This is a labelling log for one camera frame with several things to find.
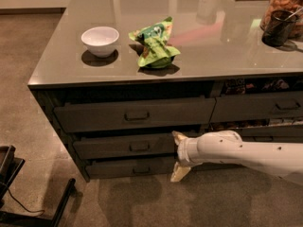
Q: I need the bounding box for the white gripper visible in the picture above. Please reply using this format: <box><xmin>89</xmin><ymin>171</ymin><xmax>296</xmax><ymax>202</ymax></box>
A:
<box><xmin>170</xmin><ymin>131</ymin><xmax>203</xmax><ymax>183</ymax></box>

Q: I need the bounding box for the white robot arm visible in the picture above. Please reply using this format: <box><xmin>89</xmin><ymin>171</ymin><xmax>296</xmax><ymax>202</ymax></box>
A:
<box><xmin>170</xmin><ymin>131</ymin><xmax>303</xmax><ymax>185</ymax></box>

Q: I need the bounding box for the grey counter cabinet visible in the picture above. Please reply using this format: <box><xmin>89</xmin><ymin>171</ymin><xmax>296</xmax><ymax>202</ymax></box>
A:
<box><xmin>28</xmin><ymin>0</ymin><xmax>303</xmax><ymax>183</ymax></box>

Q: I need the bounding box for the green crumpled snack bag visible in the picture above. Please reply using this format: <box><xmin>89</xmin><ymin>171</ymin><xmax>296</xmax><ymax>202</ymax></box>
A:
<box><xmin>129</xmin><ymin>17</ymin><xmax>180</xmax><ymax>69</ymax></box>

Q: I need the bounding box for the white ceramic bowl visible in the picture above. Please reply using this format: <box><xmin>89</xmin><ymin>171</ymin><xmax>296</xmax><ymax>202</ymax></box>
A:
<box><xmin>81</xmin><ymin>26</ymin><xmax>119</xmax><ymax>58</ymax></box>

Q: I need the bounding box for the dark glass cup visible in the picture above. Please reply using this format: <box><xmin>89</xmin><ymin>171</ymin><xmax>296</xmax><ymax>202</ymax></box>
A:
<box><xmin>261</xmin><ymin>10</ymin><xmax>299</xmax><ymax>47</ymax></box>

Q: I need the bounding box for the glass jar of snacks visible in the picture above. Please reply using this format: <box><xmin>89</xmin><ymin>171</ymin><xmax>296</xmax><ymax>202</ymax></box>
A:
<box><xmin>260</xmin><ymin>0</ymin><xmax>303</xmax><ymax>39</ymax></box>

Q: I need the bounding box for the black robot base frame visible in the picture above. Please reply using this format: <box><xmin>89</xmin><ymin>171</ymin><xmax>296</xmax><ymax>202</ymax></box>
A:
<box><xmin>0</xmin><ymin>145</ymin><xmax>76</xmax><ymax>227</ymax></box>

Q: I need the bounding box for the black cable on floor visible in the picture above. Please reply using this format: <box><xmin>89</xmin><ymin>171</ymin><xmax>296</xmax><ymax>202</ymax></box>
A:
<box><xmin>7</xmin><ymin>187</ymin><xmax>45</xmax><ymax>215</ymax></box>

